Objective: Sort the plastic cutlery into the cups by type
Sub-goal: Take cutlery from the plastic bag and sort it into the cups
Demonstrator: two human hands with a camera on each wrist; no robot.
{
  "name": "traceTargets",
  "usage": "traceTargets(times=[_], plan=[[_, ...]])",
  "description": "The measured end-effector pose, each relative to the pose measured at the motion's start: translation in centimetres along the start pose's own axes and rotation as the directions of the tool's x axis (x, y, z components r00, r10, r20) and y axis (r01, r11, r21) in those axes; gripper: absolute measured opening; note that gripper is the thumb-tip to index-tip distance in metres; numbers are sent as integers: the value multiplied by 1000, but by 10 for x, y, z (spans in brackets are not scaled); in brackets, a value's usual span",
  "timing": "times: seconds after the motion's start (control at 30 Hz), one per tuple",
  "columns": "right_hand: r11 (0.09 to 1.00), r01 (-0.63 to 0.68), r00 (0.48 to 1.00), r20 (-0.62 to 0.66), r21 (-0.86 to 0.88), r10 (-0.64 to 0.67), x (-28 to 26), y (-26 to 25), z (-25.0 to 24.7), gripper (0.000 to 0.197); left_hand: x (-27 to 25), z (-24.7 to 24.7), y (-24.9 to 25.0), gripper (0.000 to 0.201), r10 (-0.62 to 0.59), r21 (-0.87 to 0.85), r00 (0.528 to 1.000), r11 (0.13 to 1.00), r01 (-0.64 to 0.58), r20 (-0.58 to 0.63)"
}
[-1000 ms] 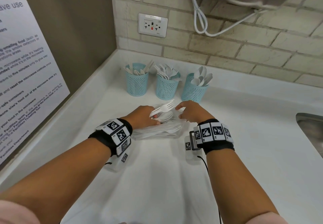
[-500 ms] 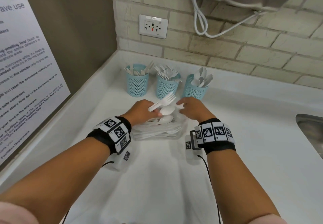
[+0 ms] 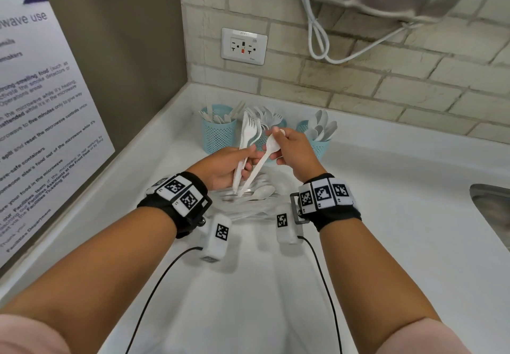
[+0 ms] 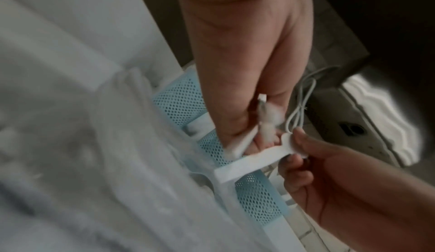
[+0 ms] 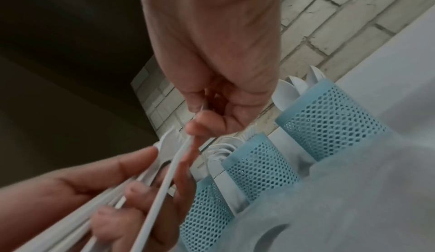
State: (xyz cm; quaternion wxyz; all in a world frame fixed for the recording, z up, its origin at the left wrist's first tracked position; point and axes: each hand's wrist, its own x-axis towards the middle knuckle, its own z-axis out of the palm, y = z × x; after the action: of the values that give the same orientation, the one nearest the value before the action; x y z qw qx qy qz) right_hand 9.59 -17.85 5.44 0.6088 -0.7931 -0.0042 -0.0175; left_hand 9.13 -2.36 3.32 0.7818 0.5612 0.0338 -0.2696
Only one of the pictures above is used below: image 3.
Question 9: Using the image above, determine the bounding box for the white wall power outlet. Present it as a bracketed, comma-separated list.
[221, 27, 268, 66]

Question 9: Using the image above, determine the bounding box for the white plastic fork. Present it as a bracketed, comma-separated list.
[232, 111, 256, 192]
[239, 117, 262, 175]

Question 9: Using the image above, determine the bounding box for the bunch of white plastic knives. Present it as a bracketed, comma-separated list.
[199, 101, 246, 124]

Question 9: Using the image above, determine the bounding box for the black wrist band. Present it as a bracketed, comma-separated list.
[290, 173, 362, 233]
[137, 171, 213, 240]

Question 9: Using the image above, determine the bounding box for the person's pink left sleeve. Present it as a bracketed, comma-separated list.
[0, 314, 72, 354]

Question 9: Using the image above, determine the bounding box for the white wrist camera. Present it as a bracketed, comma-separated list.
[199, 213, 232, 264]
[275, 204, 303, 245]

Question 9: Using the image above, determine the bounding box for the black right wrist band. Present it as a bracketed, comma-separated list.
[290, 173, 362, 233]

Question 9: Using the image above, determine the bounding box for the person's right hand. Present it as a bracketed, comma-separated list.
[265, 126, 328, 183]

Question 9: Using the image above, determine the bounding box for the clear plastic bag of cutlery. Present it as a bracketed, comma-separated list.
[207, 166, 298, 223]

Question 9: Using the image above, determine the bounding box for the black left wrist band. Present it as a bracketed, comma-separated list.
[137, 171, 213, 240]

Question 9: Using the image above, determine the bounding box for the person's pink right sleeve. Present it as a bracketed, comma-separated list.
[376, 317, 463, 354]

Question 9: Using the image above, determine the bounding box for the teal mesh cup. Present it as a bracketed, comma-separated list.
[254, 118, 287, 151]
[295, 120, 332, 161]
[200, 104, 239, 154]

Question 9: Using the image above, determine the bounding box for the white printed notice poster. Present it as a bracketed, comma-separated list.
[0, 0, 116, 269]

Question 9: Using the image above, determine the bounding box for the person's left hand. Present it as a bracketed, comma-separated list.
[186, 145, 266, 192]

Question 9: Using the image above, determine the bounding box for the black camera cable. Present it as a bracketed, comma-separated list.
[125, 246, 204, 354]
[299, 236, 343, 354]

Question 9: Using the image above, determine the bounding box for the white plastic spoon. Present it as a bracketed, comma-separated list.
[238, 128, 287, 198]

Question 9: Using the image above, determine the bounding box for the person's left forearm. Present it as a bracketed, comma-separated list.
[0, 206, 178, 354]

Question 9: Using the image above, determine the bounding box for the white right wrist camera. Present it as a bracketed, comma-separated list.
[275, 204, 303, 245]

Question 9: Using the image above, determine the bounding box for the dark sink basin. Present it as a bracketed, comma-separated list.
[469, 184, 510, 253]

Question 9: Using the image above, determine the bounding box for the black left camera cable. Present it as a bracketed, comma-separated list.
[125, 246, 204, 354]

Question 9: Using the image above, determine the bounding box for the black right camera cable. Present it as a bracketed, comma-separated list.
[299, 236, 343, 354]

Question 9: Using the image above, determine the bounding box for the person's pink sleeve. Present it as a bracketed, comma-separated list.
[376, 317, 463, 354]
[0, 314, 72, 354]

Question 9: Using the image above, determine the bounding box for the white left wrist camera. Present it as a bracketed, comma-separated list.
[199, 213, 232, 264]

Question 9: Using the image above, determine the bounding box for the person's right forearm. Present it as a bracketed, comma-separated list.
[318, 220, 441, 354]

